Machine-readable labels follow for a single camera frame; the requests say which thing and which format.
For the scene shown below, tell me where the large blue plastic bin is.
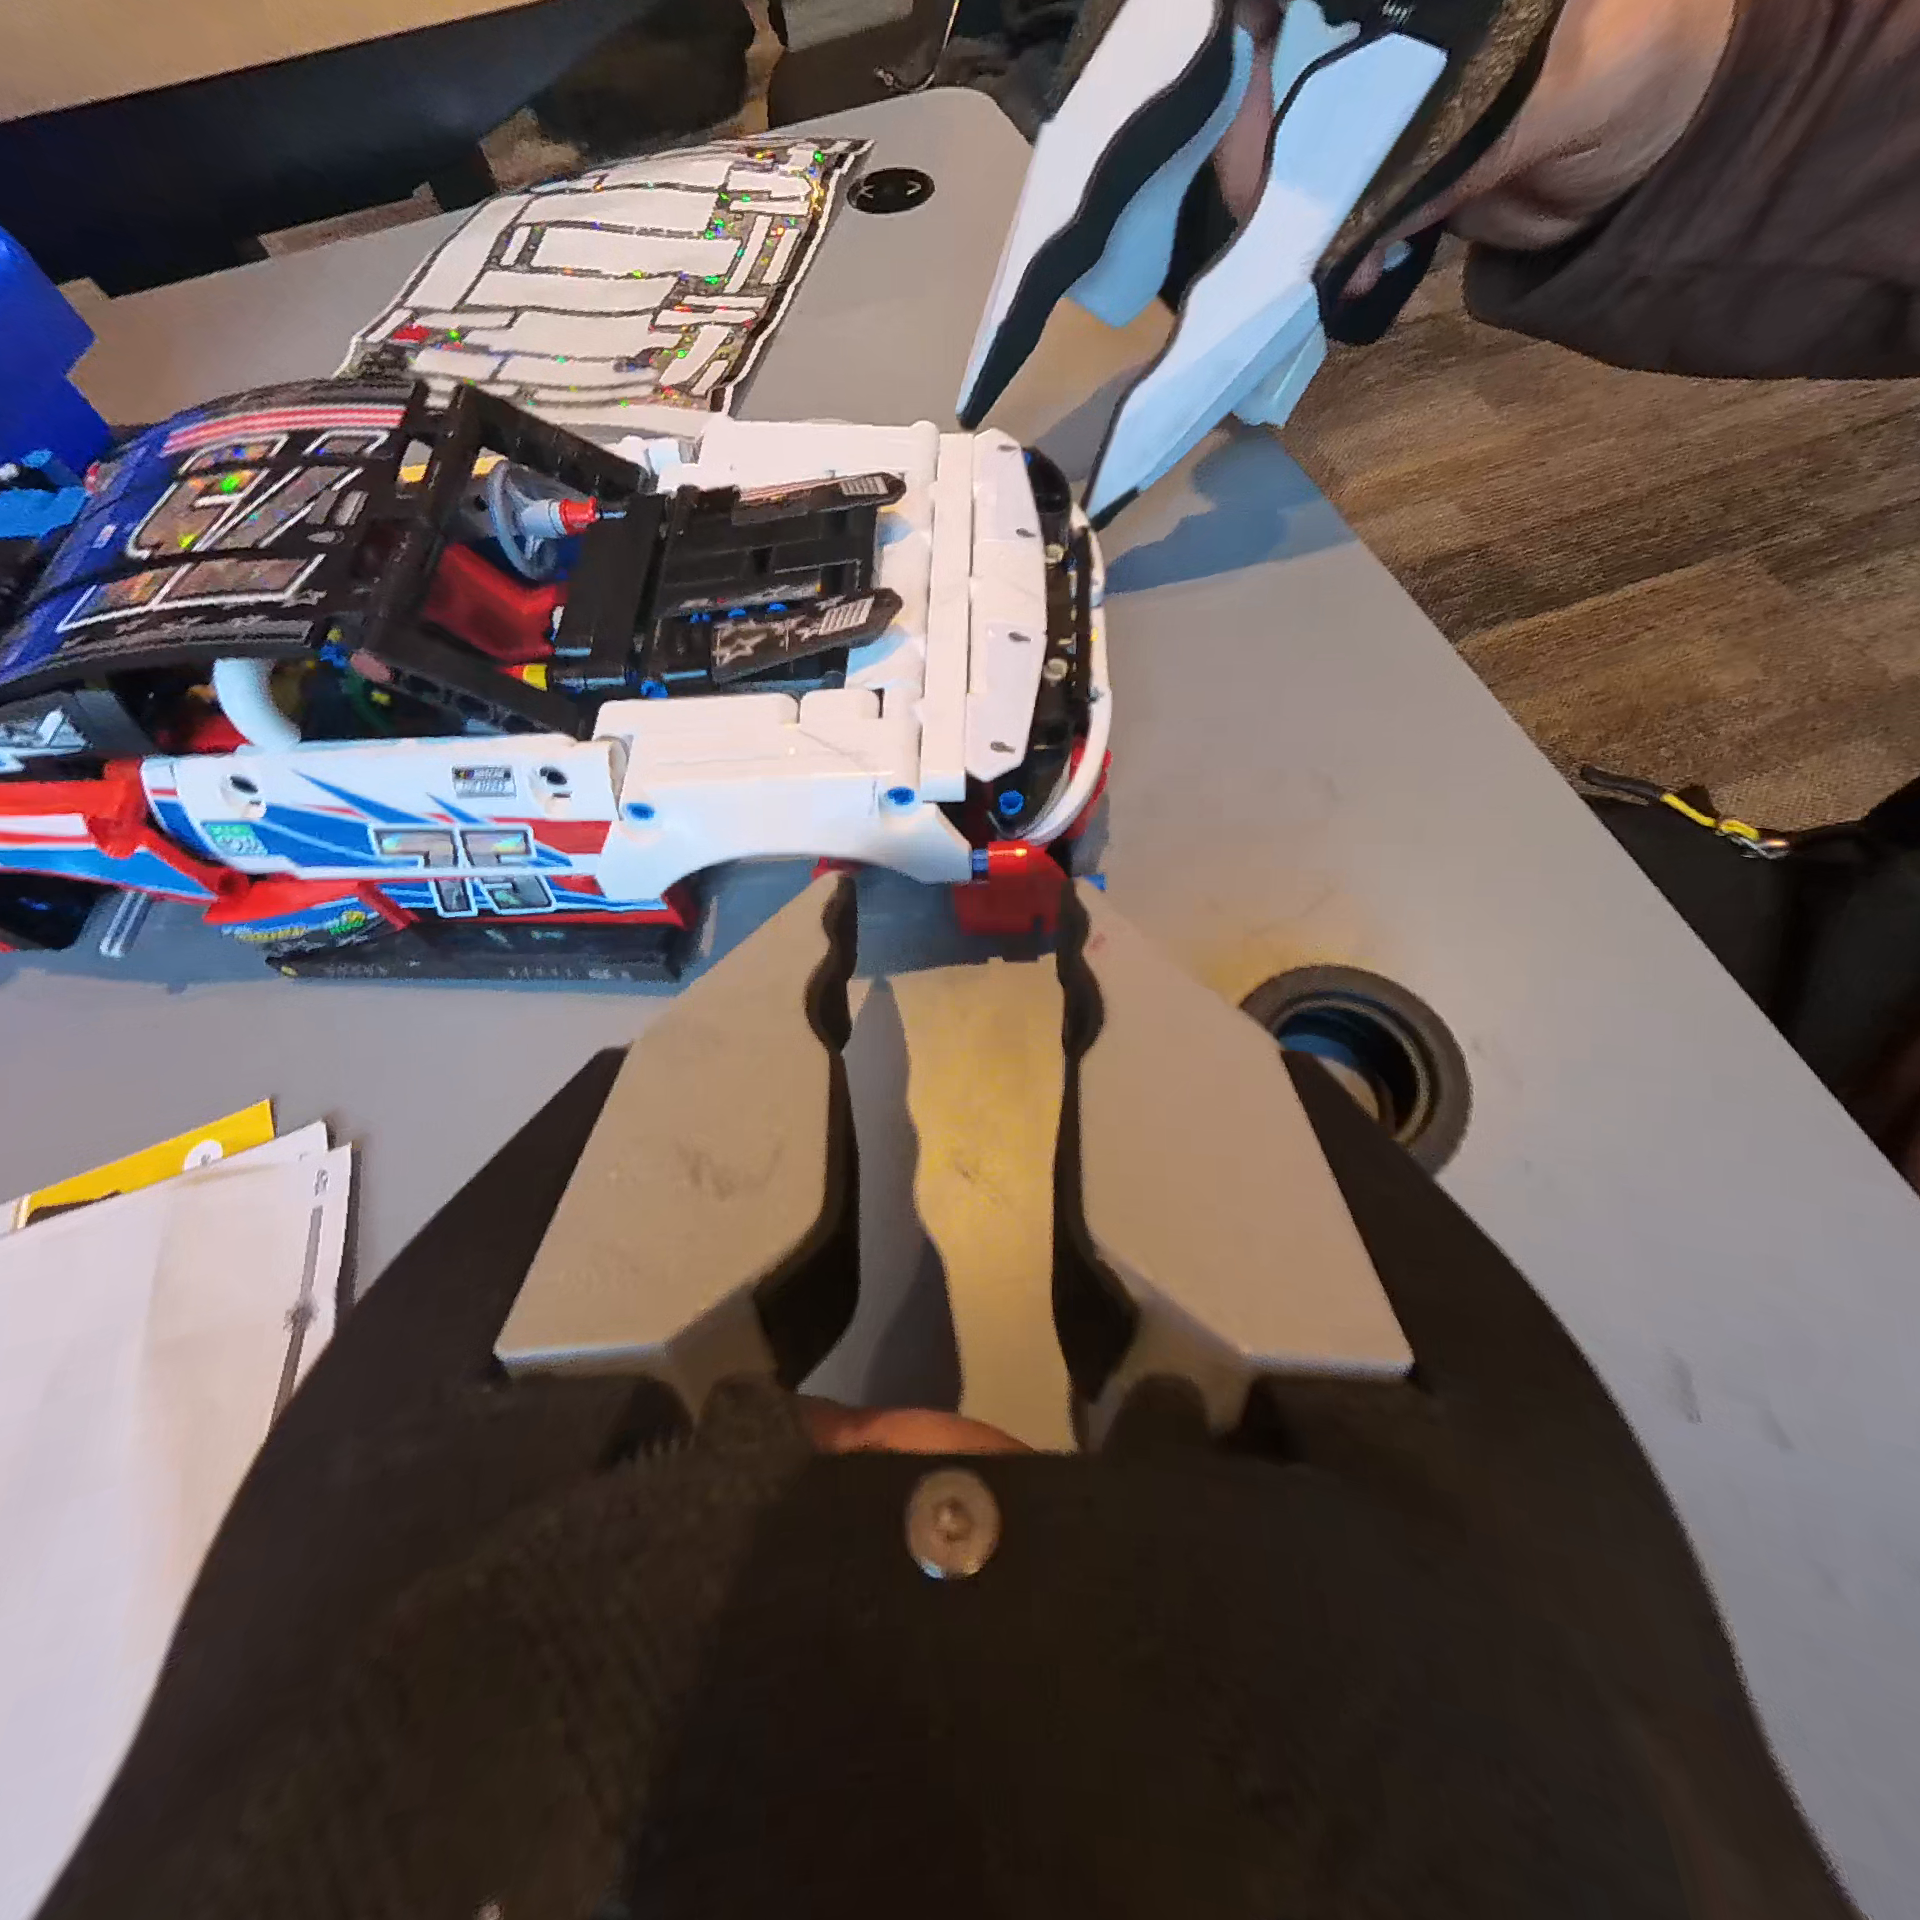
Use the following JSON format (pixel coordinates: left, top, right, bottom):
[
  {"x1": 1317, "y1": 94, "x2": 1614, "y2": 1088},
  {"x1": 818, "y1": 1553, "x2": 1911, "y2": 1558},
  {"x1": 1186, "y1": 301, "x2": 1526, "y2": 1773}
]
[{"x1": 0, "y1": 223, "x2": 114, "y2": 470}]

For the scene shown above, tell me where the person's right hand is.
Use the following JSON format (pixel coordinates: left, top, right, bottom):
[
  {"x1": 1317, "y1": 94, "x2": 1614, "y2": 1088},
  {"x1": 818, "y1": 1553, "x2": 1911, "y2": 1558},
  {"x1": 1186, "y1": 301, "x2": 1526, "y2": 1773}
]
[{"x1": 1438, "y1": 0, "x2": 1744, "y2": 254}]

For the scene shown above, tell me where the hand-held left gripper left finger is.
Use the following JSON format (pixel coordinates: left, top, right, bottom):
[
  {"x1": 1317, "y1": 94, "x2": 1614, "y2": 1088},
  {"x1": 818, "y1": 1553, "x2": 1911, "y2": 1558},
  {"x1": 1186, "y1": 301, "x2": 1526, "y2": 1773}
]
[{"x1": 495, "y1": 873, "x2": 863, "y2": 1442}]

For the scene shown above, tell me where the brick-built toy race car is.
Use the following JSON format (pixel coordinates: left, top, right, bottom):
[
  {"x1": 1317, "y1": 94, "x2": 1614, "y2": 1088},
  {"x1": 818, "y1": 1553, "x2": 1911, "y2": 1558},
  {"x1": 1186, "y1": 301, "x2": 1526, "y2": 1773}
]
[{"x1": 0, "y1": 374, "x2": 1114, "y2": 985}]

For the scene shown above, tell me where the building instruction booklet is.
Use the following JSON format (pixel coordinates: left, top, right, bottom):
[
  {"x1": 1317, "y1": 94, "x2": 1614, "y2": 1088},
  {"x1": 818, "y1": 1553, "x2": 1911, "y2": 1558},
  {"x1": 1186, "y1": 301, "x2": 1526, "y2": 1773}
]
[{"x1": 0, "y1": 1100, "x2": 356, "y2": 1893}]

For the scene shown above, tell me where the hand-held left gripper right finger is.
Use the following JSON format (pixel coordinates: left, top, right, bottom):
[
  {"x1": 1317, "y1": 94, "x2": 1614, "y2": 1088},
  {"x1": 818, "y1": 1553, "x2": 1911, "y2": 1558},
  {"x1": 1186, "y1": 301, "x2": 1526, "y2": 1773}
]
[{"x1": 1048, "y1": 878, "x2": 1417, "y2": 1448}]

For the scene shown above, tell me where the person's right forearm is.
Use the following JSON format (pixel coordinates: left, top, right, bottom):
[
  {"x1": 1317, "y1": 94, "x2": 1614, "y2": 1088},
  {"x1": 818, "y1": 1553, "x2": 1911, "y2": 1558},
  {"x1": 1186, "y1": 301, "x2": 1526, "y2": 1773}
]
[{"x1": 1463, "y1": 0, "x2": 1920, "y2": 380}]

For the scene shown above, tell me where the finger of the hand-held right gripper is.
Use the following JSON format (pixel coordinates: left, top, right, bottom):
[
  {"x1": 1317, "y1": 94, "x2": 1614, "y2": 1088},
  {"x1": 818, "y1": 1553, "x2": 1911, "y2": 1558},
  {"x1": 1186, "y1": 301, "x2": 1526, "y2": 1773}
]
[
  {"x1": 1082, "y1": 32, "x2": 1450, "y2": 530},
  {"x1": 958, "y1": 0, "x2": 1249, "y2": 431}
]

